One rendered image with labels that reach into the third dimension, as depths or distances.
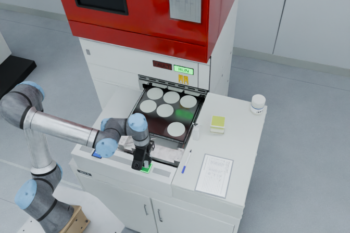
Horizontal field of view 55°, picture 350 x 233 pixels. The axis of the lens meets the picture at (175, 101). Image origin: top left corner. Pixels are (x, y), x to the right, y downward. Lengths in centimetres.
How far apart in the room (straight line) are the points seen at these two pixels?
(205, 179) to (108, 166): 49
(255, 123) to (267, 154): 109
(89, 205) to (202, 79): 90
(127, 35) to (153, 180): 77
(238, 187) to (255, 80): 196
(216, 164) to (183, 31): 67
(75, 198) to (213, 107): 87
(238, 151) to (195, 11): 71
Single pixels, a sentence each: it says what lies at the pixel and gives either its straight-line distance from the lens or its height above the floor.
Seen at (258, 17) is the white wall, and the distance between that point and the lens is 338.
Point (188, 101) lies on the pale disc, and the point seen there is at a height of 90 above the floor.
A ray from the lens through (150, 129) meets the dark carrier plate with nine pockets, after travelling 188.
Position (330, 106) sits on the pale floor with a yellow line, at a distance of 340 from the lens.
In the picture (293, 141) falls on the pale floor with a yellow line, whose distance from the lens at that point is 304.
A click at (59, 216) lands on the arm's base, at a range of 160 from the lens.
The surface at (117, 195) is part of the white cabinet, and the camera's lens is 202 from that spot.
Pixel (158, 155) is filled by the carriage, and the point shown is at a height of 88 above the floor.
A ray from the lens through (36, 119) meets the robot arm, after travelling 135.
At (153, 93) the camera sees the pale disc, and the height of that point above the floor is 90.
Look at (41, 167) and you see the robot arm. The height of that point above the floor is 111.
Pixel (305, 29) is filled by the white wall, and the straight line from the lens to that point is 340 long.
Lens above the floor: 241
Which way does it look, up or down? 49 degrees down
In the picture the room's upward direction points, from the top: 4 degrees counter-clockwise
